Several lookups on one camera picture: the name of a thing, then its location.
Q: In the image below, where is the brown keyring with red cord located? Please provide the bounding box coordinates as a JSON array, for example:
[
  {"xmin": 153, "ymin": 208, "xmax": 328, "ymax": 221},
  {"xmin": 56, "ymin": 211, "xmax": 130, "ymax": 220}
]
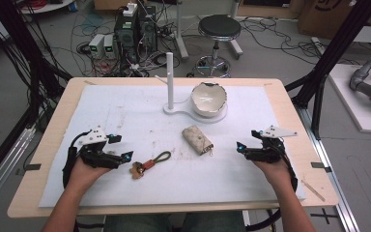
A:
[{"xmin": 129, "ymin": 150, "xmax": 172, "ymax": 181}]

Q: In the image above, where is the white stand with pole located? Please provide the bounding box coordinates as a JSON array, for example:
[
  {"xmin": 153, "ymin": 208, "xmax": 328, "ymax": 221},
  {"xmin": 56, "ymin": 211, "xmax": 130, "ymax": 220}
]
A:
[{"xmin": 154, "ymin": 51, "xmax": 229, "ymax": 125}]

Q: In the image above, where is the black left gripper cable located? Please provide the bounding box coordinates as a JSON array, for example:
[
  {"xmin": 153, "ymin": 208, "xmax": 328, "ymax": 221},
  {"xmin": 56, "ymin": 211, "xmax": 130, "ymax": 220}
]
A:
[{"xmin": 62, "ymin": 130, "xmax": 92, "ymax": 189}]

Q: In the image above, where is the white floor board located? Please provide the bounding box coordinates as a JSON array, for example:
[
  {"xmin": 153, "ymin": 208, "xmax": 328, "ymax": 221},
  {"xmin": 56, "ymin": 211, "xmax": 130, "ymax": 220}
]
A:
[{"xmin": 328, "ymin": 63, "xmax": 371, "ymax": 135}]

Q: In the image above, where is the black computer tower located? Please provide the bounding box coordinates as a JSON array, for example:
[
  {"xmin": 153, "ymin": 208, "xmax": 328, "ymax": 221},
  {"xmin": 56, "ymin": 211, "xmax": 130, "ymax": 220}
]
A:
[
  {"xmin": 113, "ymin": 12, "xmax": 140, "ymax": 65},
  {"xmin": 137, "ymin": 3, "xmax": 158, "ymax": 53}
]

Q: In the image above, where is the white foam mat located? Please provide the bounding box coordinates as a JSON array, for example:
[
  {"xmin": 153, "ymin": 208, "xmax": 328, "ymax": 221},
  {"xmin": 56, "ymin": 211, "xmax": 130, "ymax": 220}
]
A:
[{"xmin": 38, "ymin": 84, "xmax": 307, "ymax": 209}]

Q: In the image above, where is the beige quilted key pouch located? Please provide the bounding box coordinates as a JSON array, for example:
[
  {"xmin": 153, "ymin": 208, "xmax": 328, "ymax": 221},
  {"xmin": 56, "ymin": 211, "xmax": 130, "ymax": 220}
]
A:
[{"xmin": 182, "ymin": 125, "xmax": 215, "ymax": 157}]

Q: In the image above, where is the person's right leg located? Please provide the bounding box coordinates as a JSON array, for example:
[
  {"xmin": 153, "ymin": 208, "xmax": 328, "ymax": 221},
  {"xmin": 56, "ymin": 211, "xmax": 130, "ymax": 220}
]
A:
[{"xmin": 181, "ymin": 210, "xmax": 247, "ymax": 232}]

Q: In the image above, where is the tangle of floor cables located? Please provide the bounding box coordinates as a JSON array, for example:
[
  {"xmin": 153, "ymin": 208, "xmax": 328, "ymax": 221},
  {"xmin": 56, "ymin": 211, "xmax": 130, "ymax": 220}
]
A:
[{"xmin": 70, "ymin": 6, "xmax": 182, "ymax": 78}]

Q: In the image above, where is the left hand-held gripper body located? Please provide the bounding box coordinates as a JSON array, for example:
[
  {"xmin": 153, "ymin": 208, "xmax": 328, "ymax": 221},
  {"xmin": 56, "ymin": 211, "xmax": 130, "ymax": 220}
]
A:
[{"xmin": 71, "ymin": 126, "xmax": 125, "ymax": 169}]

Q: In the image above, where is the white power strip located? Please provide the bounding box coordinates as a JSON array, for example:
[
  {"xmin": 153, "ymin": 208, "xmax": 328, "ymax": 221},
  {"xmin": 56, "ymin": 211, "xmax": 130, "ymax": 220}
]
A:
[{"xmin": 311, "ymin": 36, "xmax": 328, "ymax": 56}]

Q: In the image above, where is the white eggshell-shaped bowl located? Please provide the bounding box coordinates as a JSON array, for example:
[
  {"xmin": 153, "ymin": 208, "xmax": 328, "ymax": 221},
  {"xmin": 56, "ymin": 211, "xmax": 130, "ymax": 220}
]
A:
[{"xmin": 190, "ymin": 81, "xmax": 229, "ymax": 118}]

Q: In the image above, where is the long black floor cable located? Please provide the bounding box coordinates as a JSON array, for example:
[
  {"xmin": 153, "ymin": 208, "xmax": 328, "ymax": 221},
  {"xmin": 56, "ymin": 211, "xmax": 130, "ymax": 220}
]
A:
[{"xmin": 241, "ymin": 16, "xmax": 362, "ymax": 66}]

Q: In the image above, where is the black tape strip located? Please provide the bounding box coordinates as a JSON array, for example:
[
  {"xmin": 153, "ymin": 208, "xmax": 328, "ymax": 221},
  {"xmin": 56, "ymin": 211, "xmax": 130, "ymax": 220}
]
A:
[
  {"xmin": 310, "ymin": 161, "xmax": 333, "ymax": 174},
  {"xmin": 23, "ymin": 162, "xmax": 43, "ymax": 172}
]

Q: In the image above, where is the cardboard box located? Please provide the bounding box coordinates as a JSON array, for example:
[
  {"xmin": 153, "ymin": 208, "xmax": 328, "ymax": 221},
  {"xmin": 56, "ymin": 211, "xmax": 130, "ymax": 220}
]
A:
[{"xmin": 297, "ymin": 0, "xmax": 371, "ymax": 41}]

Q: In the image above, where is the person's right hand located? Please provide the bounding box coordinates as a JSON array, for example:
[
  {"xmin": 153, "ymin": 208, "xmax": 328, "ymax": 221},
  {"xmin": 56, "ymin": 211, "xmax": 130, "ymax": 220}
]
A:
[{"xmin": 252, "ymin": 159, "xmax": 294, "ymax": 193}]

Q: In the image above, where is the wooden table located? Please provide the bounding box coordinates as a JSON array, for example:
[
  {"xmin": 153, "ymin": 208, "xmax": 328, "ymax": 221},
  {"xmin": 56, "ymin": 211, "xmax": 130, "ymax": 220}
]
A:
[{"xmin": 7, "ymin": 76, "xmax": 340, "ymax": 219}]

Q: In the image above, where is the aluminium rail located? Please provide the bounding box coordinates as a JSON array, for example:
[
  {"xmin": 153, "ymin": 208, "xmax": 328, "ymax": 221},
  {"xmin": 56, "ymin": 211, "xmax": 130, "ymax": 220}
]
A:
[
  {"xmin": 295, "ymin": 105, "xmax": 360, "ymax": 232},
  {"xmin": 0, "ymin": 127, "xmax": 37, "ymax": 215}
]

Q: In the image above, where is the black tape cross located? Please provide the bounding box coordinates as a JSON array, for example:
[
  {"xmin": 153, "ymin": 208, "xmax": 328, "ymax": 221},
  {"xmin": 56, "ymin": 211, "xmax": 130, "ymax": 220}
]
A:
[{"xmin": 310, "ymin": 207, "xmax": 339, "ymax": 226}]

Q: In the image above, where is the white desk leg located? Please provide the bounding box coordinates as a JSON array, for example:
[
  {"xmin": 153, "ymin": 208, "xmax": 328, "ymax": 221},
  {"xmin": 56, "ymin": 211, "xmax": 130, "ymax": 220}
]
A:
[
  {"xmin": 228, "ymin": 0, "xmax": 244, "ymax": 61},
  {"xmin": 173, "ymin": 0, "xmax": 190, "ymax": 61}
]

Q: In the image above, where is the white power adapter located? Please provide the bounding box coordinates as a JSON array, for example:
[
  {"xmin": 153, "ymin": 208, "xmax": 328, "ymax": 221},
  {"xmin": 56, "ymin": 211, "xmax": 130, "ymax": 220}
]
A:
[{"xmin": 122, "ymin": 2, "xmax": 139, "ymax": 18}]

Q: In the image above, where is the white round table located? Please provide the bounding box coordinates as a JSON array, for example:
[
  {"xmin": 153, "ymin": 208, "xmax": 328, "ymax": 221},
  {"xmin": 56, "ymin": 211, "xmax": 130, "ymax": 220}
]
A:
[{"xmin": 18, "ymin": 0, "xmax": 75, "ymax": 15}]

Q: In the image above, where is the black round stool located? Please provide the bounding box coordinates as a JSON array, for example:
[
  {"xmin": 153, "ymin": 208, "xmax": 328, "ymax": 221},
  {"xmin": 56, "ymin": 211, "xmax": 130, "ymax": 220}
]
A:
[{"xmin": 195, "ymin": 14, "xmax": 243, "ymax": 78}]

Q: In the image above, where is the black metal frame post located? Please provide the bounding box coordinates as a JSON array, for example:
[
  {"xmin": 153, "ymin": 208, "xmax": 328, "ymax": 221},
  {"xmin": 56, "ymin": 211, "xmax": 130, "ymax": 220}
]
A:
[
  {"xmin": 284, "ymin": 0, "xmax": 371, "ymax": 140},
  {"xmin": 0, "ymin": 0, "xmax": 73, "ymax": 191}
]

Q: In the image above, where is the person's left hand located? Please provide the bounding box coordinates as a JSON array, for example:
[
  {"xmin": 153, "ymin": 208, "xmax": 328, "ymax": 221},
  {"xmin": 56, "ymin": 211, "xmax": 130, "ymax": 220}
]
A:
[{"xmin": 68, "ymin": 157, "xmax": 112, "ymax": 194}]

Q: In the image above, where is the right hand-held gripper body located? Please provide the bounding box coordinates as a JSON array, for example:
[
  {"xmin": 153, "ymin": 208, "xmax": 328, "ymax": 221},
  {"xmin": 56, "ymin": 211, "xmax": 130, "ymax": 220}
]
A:
[{"xmin": 244, "ymin": 125, "xmax": 299, "ymax": 164}]

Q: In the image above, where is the grey power supply unit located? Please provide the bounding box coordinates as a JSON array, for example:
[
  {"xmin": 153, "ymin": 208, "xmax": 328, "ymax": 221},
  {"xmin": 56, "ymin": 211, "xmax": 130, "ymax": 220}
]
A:
[
  {"xmin": 88, "ymin": 33, "xmax": 106, "ymax": 59},
  {"xmin": 103, "ymin": 34, "xmax": 117, "ymax": 59}
]

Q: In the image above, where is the thin wooden stick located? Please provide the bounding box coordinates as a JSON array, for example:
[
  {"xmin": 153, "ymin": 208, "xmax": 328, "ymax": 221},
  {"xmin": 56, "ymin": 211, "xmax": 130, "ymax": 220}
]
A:
[{"xmin": 300, "ymin": 179, "xmax": 327, "ymax": 203}]

